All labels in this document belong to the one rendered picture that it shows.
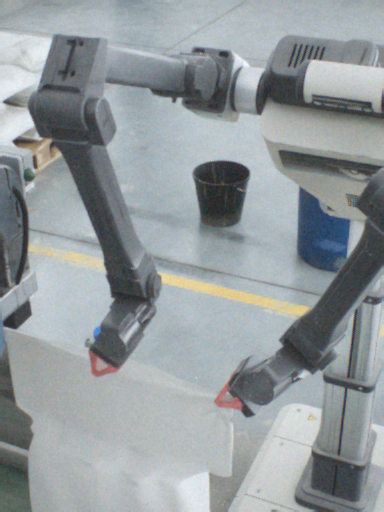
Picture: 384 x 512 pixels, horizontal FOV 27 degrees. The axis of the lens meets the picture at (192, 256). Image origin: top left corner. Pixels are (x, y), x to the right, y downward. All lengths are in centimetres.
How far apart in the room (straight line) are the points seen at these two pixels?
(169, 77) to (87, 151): 28
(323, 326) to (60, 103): 50
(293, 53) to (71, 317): 217
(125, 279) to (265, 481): 113
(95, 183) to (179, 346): 212
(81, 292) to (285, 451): 150
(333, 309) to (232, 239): 283
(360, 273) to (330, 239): 258
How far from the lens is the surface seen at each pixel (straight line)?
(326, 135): 153
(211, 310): 347
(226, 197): 399
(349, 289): 114
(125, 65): 123
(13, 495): 223
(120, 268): 134
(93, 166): 117
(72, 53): 115
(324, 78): 135
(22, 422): 234
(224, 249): 391
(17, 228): 168
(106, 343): 138
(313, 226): 369
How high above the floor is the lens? 198
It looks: 31 degrees down
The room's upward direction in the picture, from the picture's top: 1 degrees counter-clockwise
